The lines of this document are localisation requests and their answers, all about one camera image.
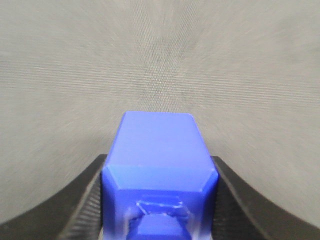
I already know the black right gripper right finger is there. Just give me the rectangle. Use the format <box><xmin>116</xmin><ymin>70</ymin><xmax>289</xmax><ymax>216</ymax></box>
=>
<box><xmin>212</xmin><ymin>156</ymin><xmax>320</xmax><ymax>240</ymax></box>

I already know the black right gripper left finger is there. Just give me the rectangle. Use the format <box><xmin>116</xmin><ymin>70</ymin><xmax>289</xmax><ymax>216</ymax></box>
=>
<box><xmin>0</xmin><ymin>154</ymin><xmax>107</xmax><ymax>240</ymax></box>

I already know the blue plastic part block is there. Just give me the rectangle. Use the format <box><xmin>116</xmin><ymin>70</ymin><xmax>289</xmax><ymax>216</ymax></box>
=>
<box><xmin>101</xmin><ymin>111</ymin><xmax>219</xmax><ymax>240</ymax></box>

